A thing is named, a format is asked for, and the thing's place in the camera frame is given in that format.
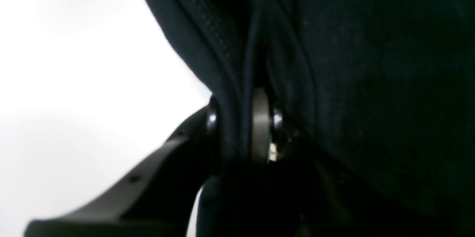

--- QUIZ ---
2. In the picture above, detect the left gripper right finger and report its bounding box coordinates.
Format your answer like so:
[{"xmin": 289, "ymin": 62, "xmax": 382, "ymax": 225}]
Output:
[{"xmin": 252, "ymin": 88, "xmax": 284, "ymax": 165}]

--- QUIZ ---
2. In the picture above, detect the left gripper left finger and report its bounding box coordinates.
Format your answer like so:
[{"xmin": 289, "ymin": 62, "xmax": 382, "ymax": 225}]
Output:
[{"xmin": 24, "ymin": 98, "xmax": 219, "ymax": 237}]

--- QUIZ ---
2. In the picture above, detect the black T-shirt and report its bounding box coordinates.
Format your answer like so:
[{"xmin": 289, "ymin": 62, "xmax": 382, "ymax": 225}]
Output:
[{"xmin": 146, "ymin": 0, "xmax": 474, "ymax": 237}]

